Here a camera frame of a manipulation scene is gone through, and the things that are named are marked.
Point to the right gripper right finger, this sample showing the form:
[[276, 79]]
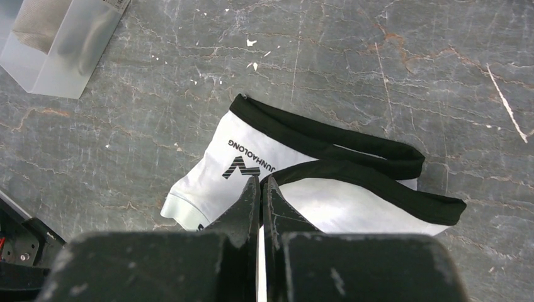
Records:
[[279, 217]]

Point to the clear plastic organizer box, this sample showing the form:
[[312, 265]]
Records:
[[76, 50]]

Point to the beige rolled cloth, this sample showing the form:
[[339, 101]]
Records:
[[38, 22]]

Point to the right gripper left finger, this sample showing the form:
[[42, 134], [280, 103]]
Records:
[[237, 276]]

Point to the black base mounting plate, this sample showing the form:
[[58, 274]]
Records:
[[28, 249]]

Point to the white underwear black waistband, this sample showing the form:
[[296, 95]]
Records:
[[376, 237]]

